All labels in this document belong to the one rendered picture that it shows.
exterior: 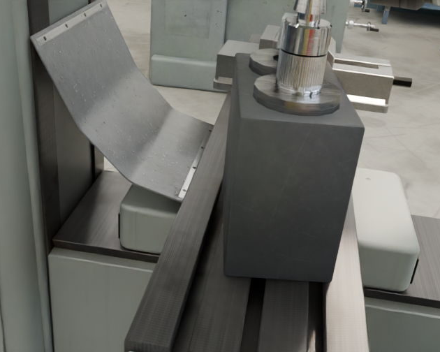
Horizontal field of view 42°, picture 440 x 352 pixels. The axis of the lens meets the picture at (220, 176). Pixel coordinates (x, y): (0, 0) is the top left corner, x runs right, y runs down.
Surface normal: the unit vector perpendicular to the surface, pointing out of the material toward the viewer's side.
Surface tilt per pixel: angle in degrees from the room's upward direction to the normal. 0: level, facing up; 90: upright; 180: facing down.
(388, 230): 0
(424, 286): 0
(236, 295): 0
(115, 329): 90
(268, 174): 90
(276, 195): 90
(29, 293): 89
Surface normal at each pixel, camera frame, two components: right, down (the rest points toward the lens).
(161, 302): 0.08, -0.88
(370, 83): -0.19, 0.44
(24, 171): 0.82, 0.32
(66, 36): 0.92, -0.27
